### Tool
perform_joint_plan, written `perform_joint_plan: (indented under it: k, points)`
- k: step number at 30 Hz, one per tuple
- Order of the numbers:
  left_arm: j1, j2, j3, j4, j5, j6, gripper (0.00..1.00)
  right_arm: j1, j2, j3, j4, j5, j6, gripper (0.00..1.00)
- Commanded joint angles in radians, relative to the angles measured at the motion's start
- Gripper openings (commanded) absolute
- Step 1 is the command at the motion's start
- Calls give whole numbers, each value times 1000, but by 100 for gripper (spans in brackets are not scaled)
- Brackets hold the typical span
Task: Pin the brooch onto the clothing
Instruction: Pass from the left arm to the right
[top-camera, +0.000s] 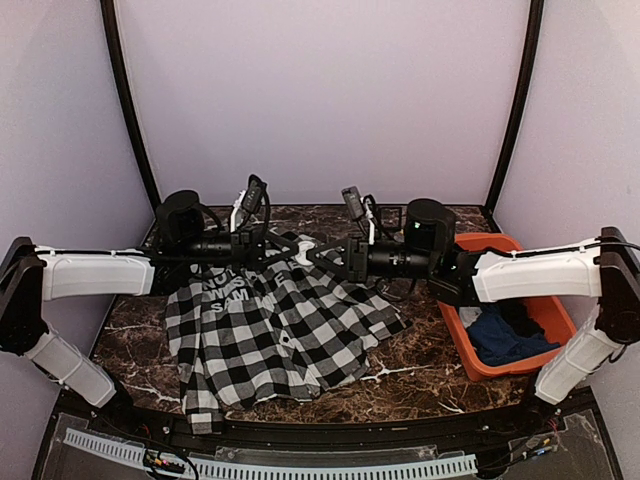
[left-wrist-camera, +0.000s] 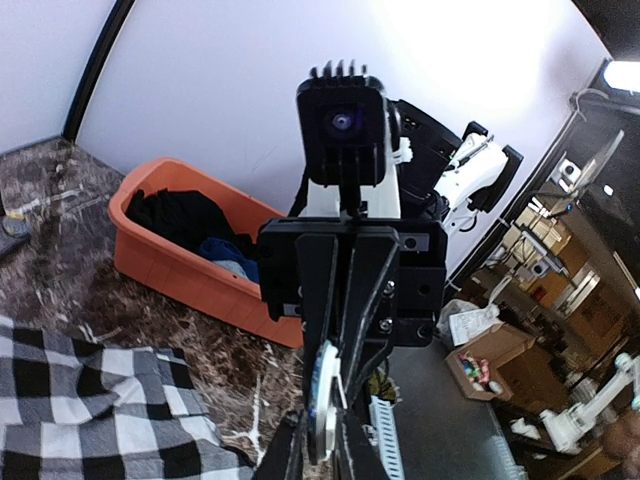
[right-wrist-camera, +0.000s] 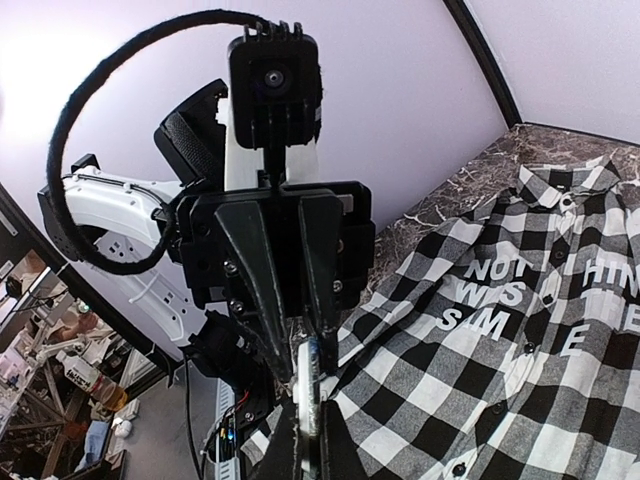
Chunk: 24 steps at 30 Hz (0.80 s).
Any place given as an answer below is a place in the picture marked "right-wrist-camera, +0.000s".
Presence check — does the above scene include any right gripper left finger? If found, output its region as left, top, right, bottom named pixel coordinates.
left=257, top=401, right=304, bottom=480

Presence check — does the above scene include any black white plaid shirt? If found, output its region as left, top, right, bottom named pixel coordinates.
left=323, top=156, right=639, bottom=479

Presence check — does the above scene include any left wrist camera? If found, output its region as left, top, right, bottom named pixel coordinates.
left=228, top=21, right=321, bottom=149

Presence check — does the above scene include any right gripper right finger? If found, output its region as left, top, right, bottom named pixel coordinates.
left=319, top=400, right=368, bottom=480

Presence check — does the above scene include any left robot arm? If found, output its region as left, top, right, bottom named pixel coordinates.
left=40, top=79, right=375, bottom=438

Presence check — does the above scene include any clear plastic bottle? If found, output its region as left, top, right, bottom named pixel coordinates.
left=55, top=351, right=128, bottom=412

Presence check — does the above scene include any left black frame post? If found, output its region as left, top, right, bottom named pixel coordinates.
left=443, top=0, right=522, bottom=129

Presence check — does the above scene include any white slotted cable duct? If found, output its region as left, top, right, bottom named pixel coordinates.
left=199, top=380, right=241, bottom=480

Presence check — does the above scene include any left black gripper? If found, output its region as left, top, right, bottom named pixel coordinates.
left=175, top=181, right=375, bottom=383

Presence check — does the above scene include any white round brooch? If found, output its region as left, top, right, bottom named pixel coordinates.
left=294, top=337, right=330, bottom=479

